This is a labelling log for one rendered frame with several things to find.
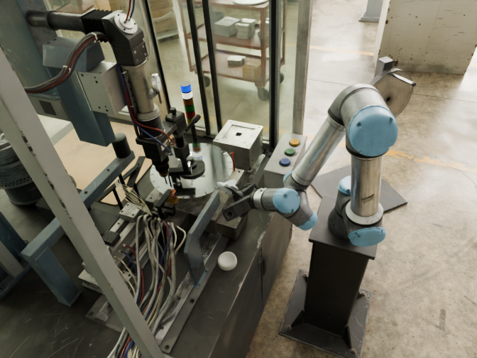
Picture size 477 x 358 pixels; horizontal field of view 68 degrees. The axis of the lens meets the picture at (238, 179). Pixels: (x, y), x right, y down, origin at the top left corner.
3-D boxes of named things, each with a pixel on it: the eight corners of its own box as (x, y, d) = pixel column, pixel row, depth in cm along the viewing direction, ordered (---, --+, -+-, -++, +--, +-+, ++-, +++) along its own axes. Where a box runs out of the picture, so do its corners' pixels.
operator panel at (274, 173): (283, 156, 175) (284, 131, 165) (305, 160, 172) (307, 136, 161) (264, 194, 157) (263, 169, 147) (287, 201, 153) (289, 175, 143)
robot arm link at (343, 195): (362, 194, 140) (369, 169, 131) (372, 221, 130) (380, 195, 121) (331, 196, 140) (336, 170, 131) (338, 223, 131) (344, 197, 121)
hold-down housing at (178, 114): (182, 150, 131) (172, 102, 117) (193, 154, 129) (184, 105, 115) (173, 159, 127) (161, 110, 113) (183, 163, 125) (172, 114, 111)
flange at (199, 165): (208, 173, 139) (207, 168, 137) (180, 180, 137) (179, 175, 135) (201, 156, 147) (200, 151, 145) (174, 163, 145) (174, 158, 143)
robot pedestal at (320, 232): (370, 292, 200) (404, 201, 149) (358, 362, 174) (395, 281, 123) (300, 270, 213) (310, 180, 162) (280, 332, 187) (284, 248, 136)
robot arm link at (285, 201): (297, 219, 110) (279, 205, 106) (273, 217, 119) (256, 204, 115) (306, 197, 112) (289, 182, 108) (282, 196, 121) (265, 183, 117)
